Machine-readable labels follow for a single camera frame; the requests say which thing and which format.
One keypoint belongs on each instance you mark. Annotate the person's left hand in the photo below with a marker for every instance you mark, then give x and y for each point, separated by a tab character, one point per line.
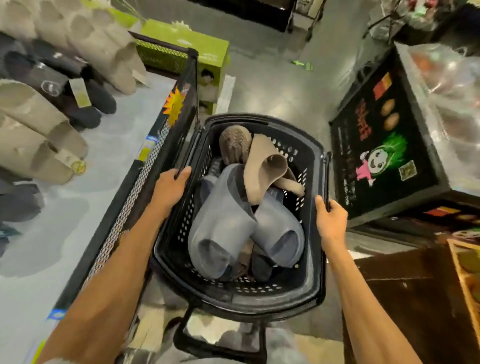
167	191

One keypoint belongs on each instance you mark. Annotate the taupe rubber slipper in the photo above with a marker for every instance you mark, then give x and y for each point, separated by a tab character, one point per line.
262	168
234	144
243	262

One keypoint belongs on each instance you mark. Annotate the dark brown display cabinet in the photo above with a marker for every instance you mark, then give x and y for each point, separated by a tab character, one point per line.
243	13

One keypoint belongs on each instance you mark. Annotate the column of black slippers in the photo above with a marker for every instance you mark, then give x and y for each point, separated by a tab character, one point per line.
93	97

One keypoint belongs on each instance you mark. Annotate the black cartoon poster board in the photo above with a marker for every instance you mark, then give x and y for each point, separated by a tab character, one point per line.
390	150

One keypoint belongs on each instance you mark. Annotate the yellow wooden crate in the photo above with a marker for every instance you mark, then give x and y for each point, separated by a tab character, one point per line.
465	285

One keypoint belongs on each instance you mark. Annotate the column of pale cream slippers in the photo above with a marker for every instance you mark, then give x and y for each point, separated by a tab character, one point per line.
112	56

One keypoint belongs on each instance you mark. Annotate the grey rubber slipper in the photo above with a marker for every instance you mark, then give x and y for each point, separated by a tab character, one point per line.
221	221
277	232

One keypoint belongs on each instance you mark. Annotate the person's right hand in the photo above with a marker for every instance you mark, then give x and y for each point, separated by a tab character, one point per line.
333	225

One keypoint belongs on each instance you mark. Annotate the black slipper display shelf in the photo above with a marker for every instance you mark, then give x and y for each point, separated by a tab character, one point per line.
112	157

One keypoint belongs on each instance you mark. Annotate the green cardboard box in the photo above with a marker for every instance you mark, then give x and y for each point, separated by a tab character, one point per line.
195	45

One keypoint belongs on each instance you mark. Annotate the person's right forearm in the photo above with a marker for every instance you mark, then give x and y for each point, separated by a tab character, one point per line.
367	315

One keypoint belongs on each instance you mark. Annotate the person's left forearm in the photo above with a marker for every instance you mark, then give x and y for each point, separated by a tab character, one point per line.
101	296

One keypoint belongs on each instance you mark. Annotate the brown wooden stand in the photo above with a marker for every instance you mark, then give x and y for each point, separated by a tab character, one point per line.
405	300

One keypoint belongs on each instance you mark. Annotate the clear plastic wrapped goods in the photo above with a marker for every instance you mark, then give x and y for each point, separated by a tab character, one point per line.
446	112

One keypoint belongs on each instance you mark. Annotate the black basket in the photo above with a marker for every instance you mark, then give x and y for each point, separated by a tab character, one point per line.
300	292

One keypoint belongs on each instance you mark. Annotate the person's light grey shirt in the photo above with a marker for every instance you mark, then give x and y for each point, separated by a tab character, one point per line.
285	348

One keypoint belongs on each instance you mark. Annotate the yellow starburst price sticker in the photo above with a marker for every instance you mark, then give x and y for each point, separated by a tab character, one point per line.
173	107

